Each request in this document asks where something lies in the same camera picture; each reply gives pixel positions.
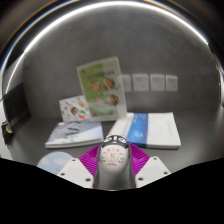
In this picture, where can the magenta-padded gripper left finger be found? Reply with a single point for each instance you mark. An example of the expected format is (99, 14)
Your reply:
(76, 173)

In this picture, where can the grey and white book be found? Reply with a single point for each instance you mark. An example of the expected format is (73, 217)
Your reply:
(75, 133)

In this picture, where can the black flat panel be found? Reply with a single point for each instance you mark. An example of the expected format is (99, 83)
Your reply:
(16, 105)

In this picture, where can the sky-print mouse pad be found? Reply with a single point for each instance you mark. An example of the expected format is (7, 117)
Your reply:
(53, 161)

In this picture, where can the white panda-print computer mouse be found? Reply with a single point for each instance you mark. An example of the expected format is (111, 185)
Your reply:
(114, 163)

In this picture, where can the white card with colourful stickers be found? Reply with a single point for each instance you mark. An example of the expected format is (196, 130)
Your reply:
(73, 108)

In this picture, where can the acrylic stand with green menu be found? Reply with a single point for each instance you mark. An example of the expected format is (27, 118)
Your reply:
(101, 86)

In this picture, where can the white wall socket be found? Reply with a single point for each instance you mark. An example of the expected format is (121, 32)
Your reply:
(172, 83)
(157, 82)
(140, 82)
(127, 83)

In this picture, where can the white book with blue band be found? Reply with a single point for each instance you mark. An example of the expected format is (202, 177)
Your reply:
(156, 130)

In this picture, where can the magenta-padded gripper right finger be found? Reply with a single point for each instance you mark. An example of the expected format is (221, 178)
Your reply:
(151, 171)

